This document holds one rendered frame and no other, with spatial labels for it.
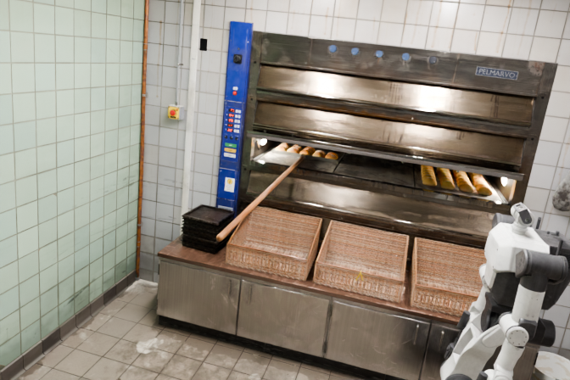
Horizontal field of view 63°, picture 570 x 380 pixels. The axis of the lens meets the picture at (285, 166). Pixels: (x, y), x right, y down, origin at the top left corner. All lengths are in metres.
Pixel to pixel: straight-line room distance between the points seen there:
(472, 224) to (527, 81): 0.98
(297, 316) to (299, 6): 2.04
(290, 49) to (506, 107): 1.45
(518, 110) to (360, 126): 0.98
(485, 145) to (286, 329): 1.76
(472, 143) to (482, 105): 0.25
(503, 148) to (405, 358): 1.46
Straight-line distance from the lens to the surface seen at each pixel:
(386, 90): 3.18
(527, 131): 3.28
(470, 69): 3.20
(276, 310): 3.14
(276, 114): 3.31
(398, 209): 3.32
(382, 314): 3.02
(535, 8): 3.26
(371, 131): 3.20
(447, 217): 3.34
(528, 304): 2.02
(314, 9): 3.24
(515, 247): 2.07
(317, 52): 3.23
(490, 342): 2.30
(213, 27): 3.44
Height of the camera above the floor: 2.01
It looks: 14 degrees down
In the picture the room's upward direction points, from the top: 7 degrees clockwise
